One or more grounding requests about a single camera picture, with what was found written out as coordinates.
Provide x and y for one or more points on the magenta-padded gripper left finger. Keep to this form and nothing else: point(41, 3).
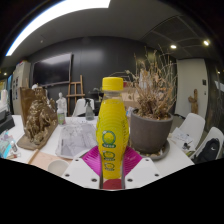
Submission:
point(80, 170)

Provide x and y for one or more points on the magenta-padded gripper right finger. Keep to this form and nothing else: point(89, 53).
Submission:
point(141, 170)

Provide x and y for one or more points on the yellow drink bottle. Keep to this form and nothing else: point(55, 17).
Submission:
point(112, 133)

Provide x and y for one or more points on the grey plant saucer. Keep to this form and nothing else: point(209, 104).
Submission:
point(163, 154)

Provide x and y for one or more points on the grey printed newspaper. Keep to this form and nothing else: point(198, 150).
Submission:
point(75, 138)

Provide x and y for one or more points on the dried plant in grey pot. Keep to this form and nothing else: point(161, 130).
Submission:
point(150, 133)

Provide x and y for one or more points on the white paper sheets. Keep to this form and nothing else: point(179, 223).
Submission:
point(181, 138)

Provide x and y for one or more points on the grey spray bottle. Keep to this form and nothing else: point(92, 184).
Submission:
point(89, 112)

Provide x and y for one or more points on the white plastic chair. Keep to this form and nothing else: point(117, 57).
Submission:
point(193, 125)
point(79, 106)
point(216, 133)

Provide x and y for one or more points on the golden sculpture on wooden base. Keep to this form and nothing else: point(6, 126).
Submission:
point(38, 121)

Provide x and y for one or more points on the black backpack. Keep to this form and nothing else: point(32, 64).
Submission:
point(208, 151)

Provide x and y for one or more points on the white plaster bust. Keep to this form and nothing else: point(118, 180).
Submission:
point(61, 101)

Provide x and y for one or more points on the cardboard box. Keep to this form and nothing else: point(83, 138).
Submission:
point(131, 98)

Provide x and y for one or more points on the colourful holographic book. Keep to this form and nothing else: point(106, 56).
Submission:
point(6, 143)

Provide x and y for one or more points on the wooden easel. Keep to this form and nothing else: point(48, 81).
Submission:
point(81, 90)

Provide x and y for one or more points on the wooden figure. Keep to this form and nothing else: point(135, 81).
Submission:
point(193, 101)

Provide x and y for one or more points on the black flat box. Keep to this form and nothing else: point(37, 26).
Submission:
point(6, 122)

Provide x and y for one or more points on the round ceiling spotlights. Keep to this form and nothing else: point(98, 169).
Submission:
point(173, 46)

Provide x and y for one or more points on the long ceiling light strip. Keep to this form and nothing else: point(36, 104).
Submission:
point(63, 10)

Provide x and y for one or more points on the black wall screen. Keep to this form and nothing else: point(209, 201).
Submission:
point(51, 70)

